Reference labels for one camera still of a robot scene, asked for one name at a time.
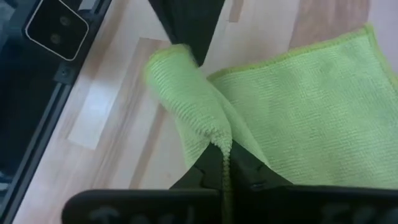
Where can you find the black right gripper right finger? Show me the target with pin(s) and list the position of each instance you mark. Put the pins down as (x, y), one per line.
(252, 174)

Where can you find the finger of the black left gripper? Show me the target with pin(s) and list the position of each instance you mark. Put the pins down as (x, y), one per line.
(206, 25)
(177, 21)

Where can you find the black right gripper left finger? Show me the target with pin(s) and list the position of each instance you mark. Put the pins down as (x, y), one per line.
(206, 172)

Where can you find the lime green microfiber towel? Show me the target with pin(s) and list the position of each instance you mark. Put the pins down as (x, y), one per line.
(295, 109)

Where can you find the black aluminium table frame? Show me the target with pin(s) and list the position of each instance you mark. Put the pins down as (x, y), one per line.
(46, 109)

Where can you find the black panel with white rim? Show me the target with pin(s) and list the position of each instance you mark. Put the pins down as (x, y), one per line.
(57, 29)

